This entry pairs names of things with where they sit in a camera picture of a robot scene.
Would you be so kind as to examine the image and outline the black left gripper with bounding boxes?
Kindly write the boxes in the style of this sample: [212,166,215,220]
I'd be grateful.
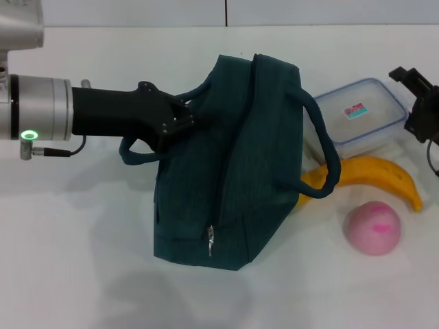
[71,81,214,152]

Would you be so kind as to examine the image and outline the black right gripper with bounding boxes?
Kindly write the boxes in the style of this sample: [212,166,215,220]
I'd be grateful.
[388,66,439,144]

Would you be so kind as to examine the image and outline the dark teal insulated lunch bag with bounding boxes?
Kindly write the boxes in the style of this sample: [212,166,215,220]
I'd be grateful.
[118,53,342,272]

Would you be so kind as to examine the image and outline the clear plastic food container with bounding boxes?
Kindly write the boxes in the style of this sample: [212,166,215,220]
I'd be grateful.
[303,77,408,162]

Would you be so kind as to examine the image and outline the yellow banana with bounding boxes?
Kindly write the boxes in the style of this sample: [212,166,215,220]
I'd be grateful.
[296,156,424,212]

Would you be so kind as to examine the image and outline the pink peach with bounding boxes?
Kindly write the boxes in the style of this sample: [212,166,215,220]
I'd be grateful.
[343,200,403,256]

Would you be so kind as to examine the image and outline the right arm cable with connector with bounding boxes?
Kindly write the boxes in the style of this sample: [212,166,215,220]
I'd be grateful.
[426,136,439,178]

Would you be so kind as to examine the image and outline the arm cable with connector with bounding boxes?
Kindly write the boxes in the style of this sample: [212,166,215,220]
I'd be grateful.
[426,136,439,178]
[19,79,92,161]

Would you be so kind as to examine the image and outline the left arm cable with connector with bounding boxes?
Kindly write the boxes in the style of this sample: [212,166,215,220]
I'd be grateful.
[19,79,92,161]

